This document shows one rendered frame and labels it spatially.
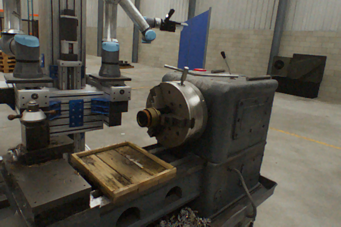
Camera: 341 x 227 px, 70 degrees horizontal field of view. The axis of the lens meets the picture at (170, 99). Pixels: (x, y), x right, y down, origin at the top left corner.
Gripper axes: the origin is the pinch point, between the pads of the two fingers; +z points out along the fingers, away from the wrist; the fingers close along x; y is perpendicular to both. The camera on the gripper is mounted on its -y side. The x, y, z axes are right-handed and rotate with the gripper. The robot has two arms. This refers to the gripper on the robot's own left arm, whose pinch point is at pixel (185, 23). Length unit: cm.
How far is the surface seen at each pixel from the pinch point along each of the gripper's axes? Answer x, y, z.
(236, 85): 90, 21, -1
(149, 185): 114, 55, -44
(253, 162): 82, 72, 28
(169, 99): 86, 31, -32
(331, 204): 49, 152, 160
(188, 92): 90, 26, -25
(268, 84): 75, 24, 29
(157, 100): 85, 32, -37
